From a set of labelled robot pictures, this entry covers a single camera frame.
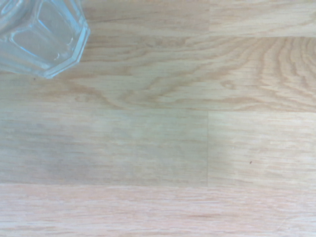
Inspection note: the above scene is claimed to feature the clear faceted drinking glass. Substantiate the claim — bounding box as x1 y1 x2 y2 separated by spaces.
0 0 91 79

